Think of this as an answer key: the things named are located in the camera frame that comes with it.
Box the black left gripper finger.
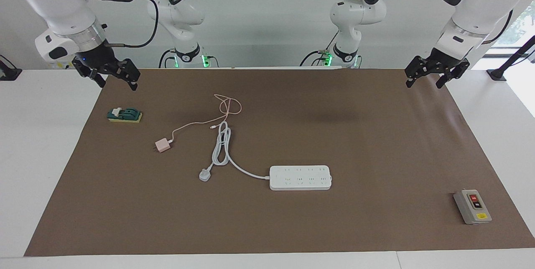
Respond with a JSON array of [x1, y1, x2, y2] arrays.
[[436, 60, 471, 90], [405, 56, 427, 88]]

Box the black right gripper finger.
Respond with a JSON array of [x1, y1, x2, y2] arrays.
[[118, 59, 141, 91], [84, 68, 107, 88]]

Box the pink charger adapter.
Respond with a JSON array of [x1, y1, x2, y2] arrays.
[[154, 137, 172, 153]]

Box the pink charging cable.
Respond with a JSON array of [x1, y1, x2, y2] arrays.
[[169, 93, 243, 144]]

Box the white power strip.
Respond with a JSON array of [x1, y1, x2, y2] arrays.
[[269, 165, 333, 191]]

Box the black angled stand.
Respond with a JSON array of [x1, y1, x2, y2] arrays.
[[487, 35, 535, 81]]

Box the bright window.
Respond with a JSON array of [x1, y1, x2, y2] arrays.
[[491, 0, 535, 52]]

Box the black clamp stand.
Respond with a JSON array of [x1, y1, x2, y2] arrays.
[[0, 55, 22, 81]]

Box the brown table mat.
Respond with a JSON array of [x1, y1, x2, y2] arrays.
[[24, 68, 535, 257]]

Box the black base power cable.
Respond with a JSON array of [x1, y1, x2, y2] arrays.
[[299, 51, 331, 67], [159, 49, 176, 69]]

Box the white wall socket box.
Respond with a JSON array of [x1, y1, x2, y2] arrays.
[[49, 59, 76, 70]]

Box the green knife switch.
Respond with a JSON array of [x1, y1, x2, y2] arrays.
[[107, 107, 143, 123]]

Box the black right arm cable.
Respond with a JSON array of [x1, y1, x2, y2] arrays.
[[104, 0, 160, 49]]

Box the white power strip cord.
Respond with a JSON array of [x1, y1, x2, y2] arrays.
[[199, 121, 271, 182]]

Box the grey on-off switch box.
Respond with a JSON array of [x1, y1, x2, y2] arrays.
[[453, 189, 492, 225]]

